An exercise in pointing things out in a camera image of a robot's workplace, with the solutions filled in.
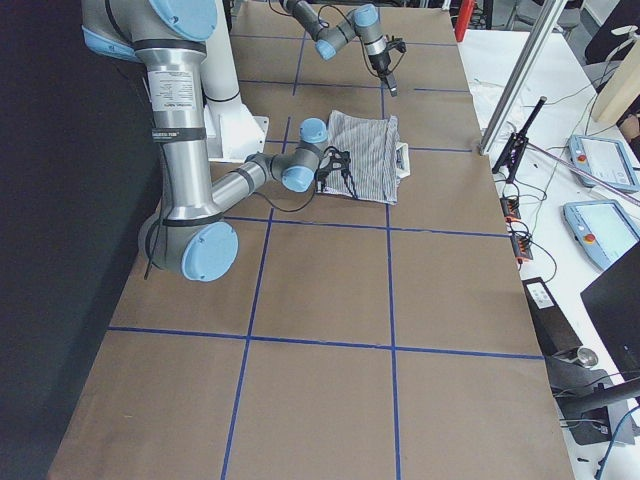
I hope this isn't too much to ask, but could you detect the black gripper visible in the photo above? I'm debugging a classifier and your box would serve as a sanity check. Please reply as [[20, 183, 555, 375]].
[[316, 147, 351, 192], [367, 35, 406, 97]]

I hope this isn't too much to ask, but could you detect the navy white striped polo shirt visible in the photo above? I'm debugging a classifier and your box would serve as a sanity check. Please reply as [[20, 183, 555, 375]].
[[328, 110, 401, 205]]

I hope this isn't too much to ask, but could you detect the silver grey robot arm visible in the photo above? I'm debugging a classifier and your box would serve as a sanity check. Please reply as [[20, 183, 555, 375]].
[[81, 1, 335, 282], [267, 1, 407, 97]]

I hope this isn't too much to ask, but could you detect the orange black adapter far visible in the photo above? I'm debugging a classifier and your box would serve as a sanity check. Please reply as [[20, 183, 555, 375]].
[[500, 196, 521, 223]]

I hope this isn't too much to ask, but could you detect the orange black adapter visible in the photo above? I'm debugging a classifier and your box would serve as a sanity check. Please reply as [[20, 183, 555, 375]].
[[500, 196, 521, 223], [511, 232, 533, 265]]

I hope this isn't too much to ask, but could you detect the orange black adapter near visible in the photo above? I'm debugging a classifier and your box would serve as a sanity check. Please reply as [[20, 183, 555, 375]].
[[511, 232, 533, 265]]

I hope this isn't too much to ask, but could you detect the far blue teach pendant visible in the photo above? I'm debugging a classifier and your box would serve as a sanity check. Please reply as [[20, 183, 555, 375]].
[[569, 135, 639, 193]]

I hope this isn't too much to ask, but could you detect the blue teach pendant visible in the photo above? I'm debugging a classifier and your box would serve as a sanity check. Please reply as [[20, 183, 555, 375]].
[[562, 200, 639, 270], [569, 135, 639, 193]]

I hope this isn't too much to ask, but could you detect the near blue teach pendant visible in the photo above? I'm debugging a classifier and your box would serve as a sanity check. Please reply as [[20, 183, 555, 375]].
[[562, 200, 639, 270]]

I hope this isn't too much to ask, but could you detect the black box with white label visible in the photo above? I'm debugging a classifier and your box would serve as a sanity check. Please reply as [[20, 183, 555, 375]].
[[522, 277, 582, 356]]

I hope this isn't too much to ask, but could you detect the black monitor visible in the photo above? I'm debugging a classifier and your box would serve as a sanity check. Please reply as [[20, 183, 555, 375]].
[[581, 245, 640, 380]]

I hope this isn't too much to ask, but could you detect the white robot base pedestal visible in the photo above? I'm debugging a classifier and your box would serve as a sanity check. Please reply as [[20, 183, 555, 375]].
[[200, 1, 269, 163]]

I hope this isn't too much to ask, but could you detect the aluminium frame post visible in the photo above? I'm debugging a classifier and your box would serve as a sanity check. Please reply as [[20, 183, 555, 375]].
[[478, 0, 567, 155]]

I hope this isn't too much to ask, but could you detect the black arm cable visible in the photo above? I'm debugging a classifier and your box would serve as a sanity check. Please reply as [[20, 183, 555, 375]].
[[142, 147, 361, 281]]

